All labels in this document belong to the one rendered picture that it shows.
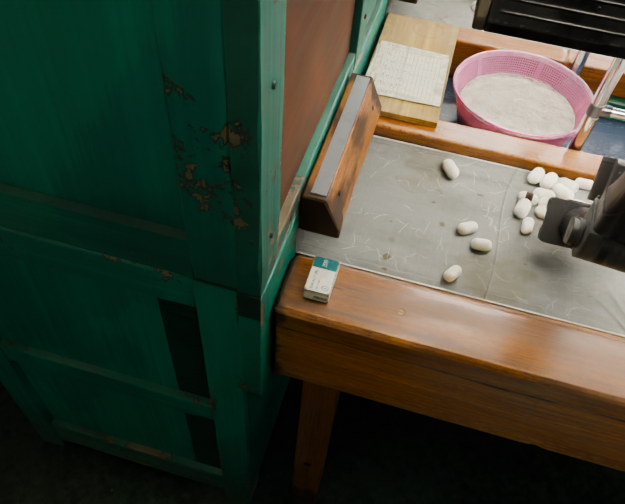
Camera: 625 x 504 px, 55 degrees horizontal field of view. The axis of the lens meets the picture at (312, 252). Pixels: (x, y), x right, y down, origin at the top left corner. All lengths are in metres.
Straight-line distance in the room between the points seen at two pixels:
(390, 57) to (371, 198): 0.35
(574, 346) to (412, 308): 0.21
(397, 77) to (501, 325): 0.53
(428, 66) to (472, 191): 0.30
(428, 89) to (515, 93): 0.21
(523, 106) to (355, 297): 0.59
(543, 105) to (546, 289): 0.46
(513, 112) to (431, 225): 0.36
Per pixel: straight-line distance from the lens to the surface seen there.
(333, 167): 0.84
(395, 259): 0.90
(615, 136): 1.38
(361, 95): 0.98
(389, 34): 1.30
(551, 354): 0.85
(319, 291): 0.80
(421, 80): 1.18
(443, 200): 1.01
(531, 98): 1.28
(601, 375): 0.86
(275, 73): 0.54
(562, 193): 1.07
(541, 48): 1.39
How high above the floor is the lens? 1.43
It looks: 51 degrees down
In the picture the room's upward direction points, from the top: 6 degrees clockwise
